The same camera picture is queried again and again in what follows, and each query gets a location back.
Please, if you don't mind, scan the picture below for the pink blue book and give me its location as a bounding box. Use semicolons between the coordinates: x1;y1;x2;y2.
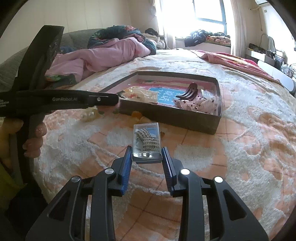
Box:
121;85;220;109

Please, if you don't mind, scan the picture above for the yellow hair clip in bag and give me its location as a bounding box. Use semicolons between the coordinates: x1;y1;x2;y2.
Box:
122;87;145;100

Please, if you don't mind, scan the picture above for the white desk with clutter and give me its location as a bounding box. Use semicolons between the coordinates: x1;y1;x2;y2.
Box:
246;34;295;97

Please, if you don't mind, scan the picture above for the pink quilt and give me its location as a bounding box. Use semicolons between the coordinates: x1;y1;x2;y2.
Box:
45;37;152;84

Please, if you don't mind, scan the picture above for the right sheer curtain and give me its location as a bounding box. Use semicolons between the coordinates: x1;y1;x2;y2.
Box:
230;1;247;58

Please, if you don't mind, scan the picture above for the pink red blanket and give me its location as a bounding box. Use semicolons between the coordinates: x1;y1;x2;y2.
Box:
192;50;281;85

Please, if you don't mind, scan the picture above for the pink dotted hair scrunchie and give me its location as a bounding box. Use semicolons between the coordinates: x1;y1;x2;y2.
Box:
173;95;220;114

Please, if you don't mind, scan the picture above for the white packaged hair clip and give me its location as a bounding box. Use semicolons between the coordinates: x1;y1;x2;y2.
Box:
136;89;158;103

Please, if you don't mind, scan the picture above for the white air conditioner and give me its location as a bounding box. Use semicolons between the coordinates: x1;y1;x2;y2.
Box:
255;0;268;5

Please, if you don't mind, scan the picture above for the dark red hair claw clip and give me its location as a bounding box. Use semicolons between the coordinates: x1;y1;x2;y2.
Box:
176;83;198;101

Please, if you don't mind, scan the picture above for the left sheer curtain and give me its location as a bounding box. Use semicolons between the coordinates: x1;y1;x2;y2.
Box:
154;1;176;49

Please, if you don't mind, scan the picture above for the window with teal frame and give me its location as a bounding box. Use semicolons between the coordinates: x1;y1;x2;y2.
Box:
168;0;227;38

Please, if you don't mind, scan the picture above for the dark jacket on sill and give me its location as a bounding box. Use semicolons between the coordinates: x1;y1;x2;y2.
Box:
184;30;213;47

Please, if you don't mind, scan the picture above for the sheer curtain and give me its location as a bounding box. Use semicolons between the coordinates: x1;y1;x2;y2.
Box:
230;1;247;58
154;1;176;49

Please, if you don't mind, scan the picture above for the dark floral quilt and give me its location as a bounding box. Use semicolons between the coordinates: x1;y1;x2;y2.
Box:
87;26;157;55

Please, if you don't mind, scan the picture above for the yellow spiral hair tie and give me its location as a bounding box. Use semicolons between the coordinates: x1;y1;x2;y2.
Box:
130;111;149;123

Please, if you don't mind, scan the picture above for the person's left hand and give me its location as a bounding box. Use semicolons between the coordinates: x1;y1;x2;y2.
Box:
1;118;47;171

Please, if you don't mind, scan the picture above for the grey green headboard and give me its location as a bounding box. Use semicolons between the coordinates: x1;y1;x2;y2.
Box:
0;29;99;92

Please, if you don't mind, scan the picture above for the beige peach bedspread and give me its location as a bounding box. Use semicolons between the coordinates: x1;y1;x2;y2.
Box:
33;50;295;240

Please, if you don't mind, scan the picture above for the dark shallow cardboard box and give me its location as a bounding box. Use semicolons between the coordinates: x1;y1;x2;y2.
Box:
102;71;222;135

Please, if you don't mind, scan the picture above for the clear packaged rhinestone hair clip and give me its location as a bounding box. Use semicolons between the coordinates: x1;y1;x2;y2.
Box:
132;123;163;164

